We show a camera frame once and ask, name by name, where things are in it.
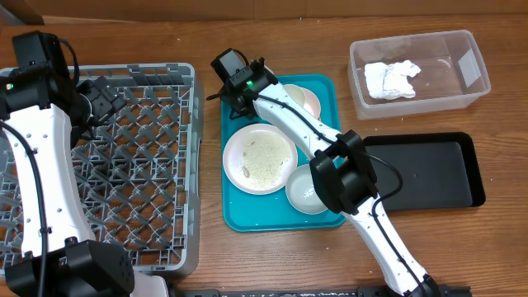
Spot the pale green cup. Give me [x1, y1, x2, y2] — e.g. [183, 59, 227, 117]
[284, 84, 305, 106]

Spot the large pink dinner plate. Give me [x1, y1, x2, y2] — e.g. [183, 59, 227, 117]
[222, 124, 298, 195]

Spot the white paper napkin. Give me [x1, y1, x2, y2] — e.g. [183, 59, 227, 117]
[364, 60, 422, 100]

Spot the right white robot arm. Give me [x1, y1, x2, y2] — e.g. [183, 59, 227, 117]
[211, 48, 441, 296]

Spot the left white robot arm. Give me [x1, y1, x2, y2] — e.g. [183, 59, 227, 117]
[1, 31, 169, 297]

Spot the grey plastic dishwasher rack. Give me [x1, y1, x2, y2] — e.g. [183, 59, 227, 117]
[1, 63, 204, 276]

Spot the clear plastic waste bin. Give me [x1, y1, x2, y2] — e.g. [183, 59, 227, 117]
[348, 30, 491, 120]

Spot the pale green bowl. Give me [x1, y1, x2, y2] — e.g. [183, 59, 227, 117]
[285, 164, 328, 215]

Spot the black rectangular tray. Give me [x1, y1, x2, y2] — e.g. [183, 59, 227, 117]
[364, 132, 486, 211]

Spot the black rail at table edge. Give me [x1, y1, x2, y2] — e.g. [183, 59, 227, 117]
[181, 285, 471, 297]

